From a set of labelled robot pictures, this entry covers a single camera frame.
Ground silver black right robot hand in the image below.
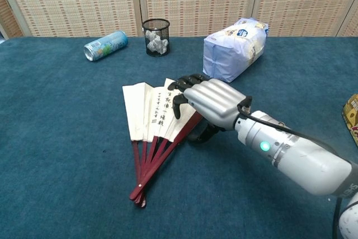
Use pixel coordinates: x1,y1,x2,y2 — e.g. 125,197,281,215
167,73,252,146

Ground paper folding fan red ribs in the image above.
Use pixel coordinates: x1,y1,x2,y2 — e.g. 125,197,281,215
121,78,204,209

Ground white plastic snack bag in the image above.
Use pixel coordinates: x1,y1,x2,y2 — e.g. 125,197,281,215
202,17,270,83

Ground black mesh pen holder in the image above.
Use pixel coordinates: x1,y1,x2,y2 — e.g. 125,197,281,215
142,18,171,57

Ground crumpled white paper ball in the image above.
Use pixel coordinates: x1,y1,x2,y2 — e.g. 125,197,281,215
144,30,168,54

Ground light blue drink can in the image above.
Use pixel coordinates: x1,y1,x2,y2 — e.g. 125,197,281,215
83,30,129,62

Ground gold snack package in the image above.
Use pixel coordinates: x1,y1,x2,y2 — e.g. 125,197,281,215
341,93,358,147

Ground blue felt table cover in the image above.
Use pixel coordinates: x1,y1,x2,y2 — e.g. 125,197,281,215
0,36,358,239

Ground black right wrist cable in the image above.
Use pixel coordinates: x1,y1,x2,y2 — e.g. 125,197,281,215
237,97,297,138

